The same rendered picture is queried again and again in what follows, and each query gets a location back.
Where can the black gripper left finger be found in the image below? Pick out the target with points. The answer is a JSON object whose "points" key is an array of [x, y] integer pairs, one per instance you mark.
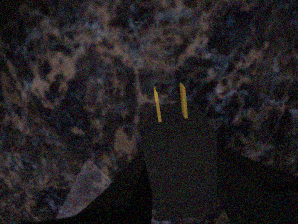
{"points": [[128, 200]]}

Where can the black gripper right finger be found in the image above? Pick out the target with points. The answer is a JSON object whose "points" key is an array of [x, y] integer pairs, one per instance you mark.
{"points": [[253, 193]]}

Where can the black two-prong plug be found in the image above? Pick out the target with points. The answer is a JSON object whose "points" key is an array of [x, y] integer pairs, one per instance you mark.
{"points": [[180, 151]]}

